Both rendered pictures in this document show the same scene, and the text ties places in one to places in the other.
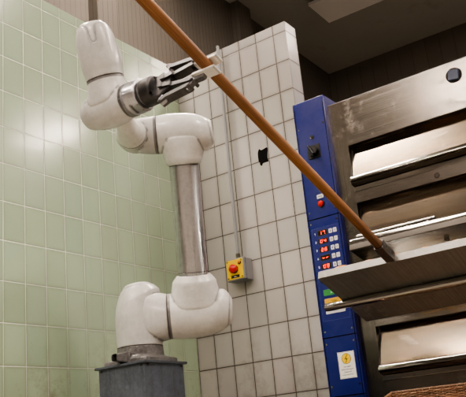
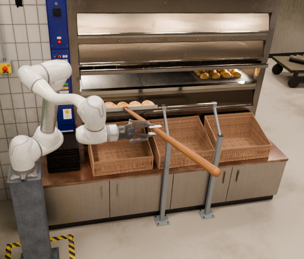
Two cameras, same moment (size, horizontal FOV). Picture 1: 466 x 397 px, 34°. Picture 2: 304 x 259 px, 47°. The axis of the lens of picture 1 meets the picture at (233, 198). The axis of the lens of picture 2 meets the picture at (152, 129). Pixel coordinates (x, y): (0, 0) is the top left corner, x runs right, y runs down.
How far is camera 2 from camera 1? 2.32 m
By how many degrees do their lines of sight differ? 68
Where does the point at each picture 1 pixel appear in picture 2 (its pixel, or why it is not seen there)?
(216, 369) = not seen: outside the picture
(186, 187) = not seen: hidden behind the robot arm
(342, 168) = (71, 24)
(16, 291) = not seen: outside the picture
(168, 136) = (55, 81)
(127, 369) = (28, 182)
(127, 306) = (23, 155)
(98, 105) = (94, 141)
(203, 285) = (57, 136)
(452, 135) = (129, 23)
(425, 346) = not seen: hidden behind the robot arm
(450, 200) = (122, 53)
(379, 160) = (92, 25)
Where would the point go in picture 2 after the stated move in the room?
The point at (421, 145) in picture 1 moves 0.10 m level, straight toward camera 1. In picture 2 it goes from (114, 24) to (120, 27)
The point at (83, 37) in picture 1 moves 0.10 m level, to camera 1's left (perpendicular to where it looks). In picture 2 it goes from (97, 114) to (80, 122)
